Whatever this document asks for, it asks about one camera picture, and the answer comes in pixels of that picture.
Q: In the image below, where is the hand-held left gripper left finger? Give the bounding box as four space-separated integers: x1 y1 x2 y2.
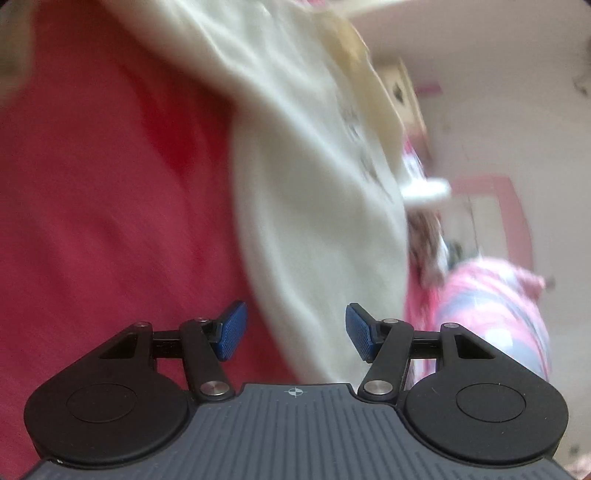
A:
99 300 247 402

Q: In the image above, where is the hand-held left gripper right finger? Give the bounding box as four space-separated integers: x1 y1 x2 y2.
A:
345 302 495 402

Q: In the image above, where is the white fleece garment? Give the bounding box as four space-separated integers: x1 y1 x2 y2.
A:
106 0 451 384

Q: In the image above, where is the pale checkered garment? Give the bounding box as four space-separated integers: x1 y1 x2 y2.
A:
406 212 450 287

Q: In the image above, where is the pink floral quilt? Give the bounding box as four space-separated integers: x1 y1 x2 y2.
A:
406 257 555 393

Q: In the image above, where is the red floral blanket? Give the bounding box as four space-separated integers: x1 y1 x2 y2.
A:
0 0 296 462

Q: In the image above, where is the cream nightstand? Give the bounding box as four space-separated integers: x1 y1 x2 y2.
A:
381 59 426 139

